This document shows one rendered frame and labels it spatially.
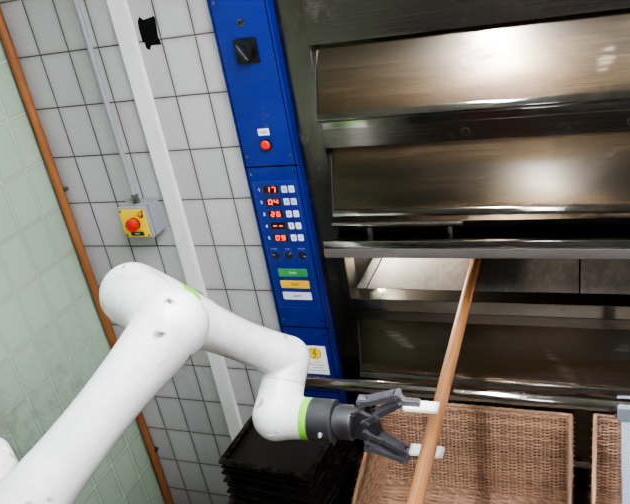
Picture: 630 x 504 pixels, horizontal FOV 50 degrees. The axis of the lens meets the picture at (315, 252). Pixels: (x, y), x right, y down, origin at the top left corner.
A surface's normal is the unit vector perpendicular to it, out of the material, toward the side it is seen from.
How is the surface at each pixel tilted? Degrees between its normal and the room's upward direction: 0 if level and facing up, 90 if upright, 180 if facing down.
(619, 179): 70
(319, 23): 90
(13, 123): 90
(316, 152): 90
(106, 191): 90
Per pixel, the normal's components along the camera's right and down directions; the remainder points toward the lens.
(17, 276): 0.93, 0.00
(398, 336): -0.36, 0.13
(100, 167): -0.33, 0.46
